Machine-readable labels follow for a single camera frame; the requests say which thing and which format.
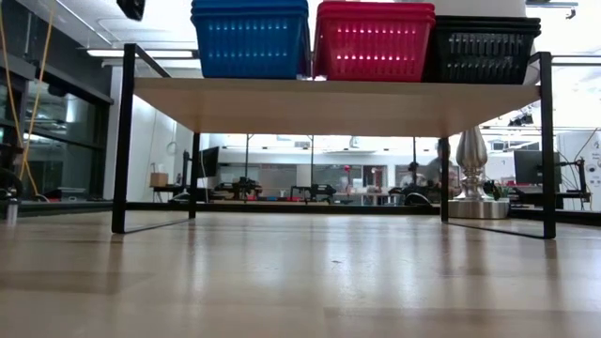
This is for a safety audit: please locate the black computer monitor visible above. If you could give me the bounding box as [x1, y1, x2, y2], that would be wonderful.
[199, 146, 221, 178]
[513, 148, 563, 187]

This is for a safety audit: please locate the ceiling light fixture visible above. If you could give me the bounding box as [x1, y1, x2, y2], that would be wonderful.
[86, 48, 196, 60]

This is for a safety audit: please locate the black plastic basket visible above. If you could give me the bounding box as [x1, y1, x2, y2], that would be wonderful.
[434, 21, 543, 31]
[424, 26, 543, 85]
[434, 15, 542, 23]

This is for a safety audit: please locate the blue plastic basket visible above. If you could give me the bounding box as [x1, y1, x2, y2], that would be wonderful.
[190, 9, 313, 80]
[191, 0, 310, 7]
[190, 4, 311, 13]

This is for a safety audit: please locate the yellow cable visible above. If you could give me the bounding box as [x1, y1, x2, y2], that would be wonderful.
[0, 0, 55, 201]

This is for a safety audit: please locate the silver lamp with white shade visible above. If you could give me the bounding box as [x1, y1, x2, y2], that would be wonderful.
[431, 0, 541, 221]

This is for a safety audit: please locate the black metal table frame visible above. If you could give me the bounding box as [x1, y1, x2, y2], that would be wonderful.
[0, 199, 601, 227]

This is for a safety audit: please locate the person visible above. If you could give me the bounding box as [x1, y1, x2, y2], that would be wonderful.
[398, 140, 464, 201]

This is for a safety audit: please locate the red plastic basket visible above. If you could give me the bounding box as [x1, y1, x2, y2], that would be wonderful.
[317, 0, 436, 9]
[316, 7, 437, 18]
[313, 13, 437, 83]

